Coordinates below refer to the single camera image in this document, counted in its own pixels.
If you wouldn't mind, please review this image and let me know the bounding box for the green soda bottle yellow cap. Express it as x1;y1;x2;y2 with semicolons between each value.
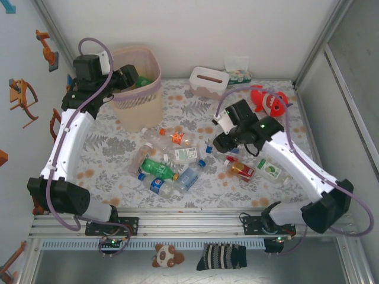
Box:
134;75;155;88

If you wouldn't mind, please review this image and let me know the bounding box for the clear bottle blue cap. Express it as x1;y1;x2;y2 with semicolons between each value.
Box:
205;145;241;160

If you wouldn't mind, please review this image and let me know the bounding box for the red gold label bottle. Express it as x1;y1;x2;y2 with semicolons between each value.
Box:
223;156;256;183

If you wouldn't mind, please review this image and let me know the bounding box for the beige bin pink liner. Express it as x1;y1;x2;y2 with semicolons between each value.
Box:
108;46;163;133

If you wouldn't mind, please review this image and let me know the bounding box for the lime label clear bottle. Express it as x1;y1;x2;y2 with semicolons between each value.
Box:
256;159;293;186

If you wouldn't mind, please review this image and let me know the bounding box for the orange label bottle orange cap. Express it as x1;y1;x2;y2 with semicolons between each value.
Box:
159;127;195;147

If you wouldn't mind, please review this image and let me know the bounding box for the crushed bottle light blue label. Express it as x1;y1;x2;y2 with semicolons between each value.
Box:
174;160;207;193

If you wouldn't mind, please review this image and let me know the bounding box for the crushed clear plastic bottle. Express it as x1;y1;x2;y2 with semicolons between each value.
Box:
141;126;166;146

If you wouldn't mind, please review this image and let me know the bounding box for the green soda bottle orange cap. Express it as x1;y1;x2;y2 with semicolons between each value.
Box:
140;158;180;180

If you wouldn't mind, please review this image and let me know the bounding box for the pinkish bottle white cap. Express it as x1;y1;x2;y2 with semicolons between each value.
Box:
129;141;156;174

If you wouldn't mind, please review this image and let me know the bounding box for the pepsi bottle blue cap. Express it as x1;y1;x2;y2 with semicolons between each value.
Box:
137;172;175;199

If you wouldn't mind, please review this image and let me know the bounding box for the red shark plush toy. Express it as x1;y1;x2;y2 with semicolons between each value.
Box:
250;85;294;118

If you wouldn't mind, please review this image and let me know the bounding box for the green white label bottle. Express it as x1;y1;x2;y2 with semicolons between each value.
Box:
162;146;199;165

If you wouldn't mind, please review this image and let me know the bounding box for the floral grey tablecloth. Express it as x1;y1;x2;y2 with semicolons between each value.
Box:
57;78;316;209

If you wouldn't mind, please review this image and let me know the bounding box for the white tissue box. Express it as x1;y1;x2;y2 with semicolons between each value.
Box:
189;66;230;100

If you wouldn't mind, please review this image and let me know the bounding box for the green tissue pack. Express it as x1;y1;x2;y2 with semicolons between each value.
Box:
223;56;252;85

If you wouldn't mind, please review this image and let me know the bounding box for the black white striped sock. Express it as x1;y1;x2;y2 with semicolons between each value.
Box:
196;243;248;272

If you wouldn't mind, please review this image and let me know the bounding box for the panda plush toy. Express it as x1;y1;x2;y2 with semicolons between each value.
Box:
151;243;186;269

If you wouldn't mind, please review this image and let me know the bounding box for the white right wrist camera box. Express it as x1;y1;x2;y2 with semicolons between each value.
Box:
213;111;235;134

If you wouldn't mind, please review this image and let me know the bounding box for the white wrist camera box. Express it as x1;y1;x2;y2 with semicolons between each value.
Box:
213;111;235;134
99;50;111;75

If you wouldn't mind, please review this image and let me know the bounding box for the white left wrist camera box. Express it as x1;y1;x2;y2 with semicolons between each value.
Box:
99;50;111;75

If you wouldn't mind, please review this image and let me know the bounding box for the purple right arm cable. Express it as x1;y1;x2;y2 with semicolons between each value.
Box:
216;86;374;257

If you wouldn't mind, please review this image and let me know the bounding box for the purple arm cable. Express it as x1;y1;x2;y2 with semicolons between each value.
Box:
46;37;131;258
216;86;374;257

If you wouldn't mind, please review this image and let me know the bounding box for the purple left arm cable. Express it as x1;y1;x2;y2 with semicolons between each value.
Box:
46;37;131;258

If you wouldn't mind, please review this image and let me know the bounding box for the aluminium frame post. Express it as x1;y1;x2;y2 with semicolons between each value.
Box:
32;0;78;60
294;0;355;88

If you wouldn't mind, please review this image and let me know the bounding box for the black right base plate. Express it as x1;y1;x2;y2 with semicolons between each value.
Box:
243;215;297;236

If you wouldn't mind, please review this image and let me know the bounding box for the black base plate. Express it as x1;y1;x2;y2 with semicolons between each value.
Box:
85;217;140;237
243;215;297;236

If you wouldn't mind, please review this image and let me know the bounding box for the aluminium front rail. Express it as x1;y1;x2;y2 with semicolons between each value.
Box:
28;206;356;239

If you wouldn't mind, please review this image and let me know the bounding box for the aluminium window frame bar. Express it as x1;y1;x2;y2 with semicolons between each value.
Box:
324;44;379;178

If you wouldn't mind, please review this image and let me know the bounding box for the white slotted cable duct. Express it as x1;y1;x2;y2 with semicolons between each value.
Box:
41;239;266;251

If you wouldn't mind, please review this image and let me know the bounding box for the teal wall decal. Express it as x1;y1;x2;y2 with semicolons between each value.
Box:
0;0;17;15

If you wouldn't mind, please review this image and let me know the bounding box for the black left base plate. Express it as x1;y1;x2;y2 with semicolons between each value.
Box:
85;217;140;237

